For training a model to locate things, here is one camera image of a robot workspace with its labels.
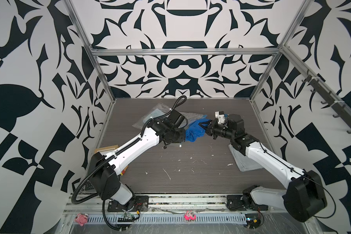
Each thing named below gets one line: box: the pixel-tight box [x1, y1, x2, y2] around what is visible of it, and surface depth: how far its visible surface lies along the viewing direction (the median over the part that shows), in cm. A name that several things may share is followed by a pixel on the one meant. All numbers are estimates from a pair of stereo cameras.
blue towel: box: [185, 118, 212, 143], surface depth 76 cm
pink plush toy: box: [74, 212, 89, 227], surface depth 70 cm
